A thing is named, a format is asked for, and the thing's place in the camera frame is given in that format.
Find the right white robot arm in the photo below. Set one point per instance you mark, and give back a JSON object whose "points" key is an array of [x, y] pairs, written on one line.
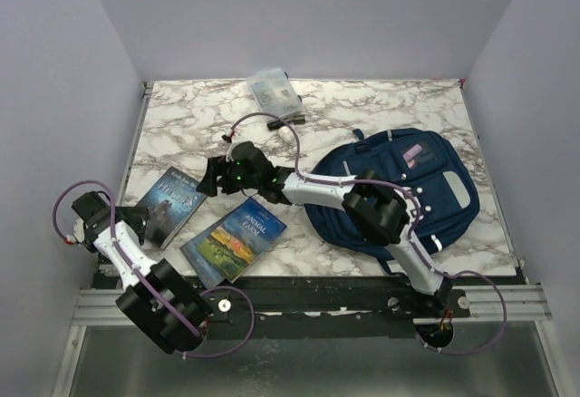
{"points": [[383, 213]]}

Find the green yellow book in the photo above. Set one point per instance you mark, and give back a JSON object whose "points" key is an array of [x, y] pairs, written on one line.
{"points": [[233, 243]]}

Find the clear plastic pencil case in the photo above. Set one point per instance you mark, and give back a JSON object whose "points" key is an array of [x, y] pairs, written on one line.
{"points": [[273, 93]]}

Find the black metal base rail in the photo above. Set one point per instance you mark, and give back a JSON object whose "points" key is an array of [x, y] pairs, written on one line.
{"points": [[317, 307]]}

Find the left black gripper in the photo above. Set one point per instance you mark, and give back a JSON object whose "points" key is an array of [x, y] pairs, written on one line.
{"points": [[138, 215]]}

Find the blue landscape book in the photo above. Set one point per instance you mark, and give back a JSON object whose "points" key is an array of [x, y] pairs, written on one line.
{"points": [[207, 274]]}

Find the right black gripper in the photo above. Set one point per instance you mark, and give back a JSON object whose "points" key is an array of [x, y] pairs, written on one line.
{"points": [[214, 170]]}

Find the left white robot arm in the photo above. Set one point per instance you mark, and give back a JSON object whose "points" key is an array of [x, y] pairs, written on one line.
{"points": [[156, 298]]}

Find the dark fantasy book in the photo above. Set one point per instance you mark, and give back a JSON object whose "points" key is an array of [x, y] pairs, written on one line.
{"points": [[171, 202]]}

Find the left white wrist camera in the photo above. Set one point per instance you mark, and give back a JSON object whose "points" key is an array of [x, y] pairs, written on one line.
{"points": [[78, 236]]}

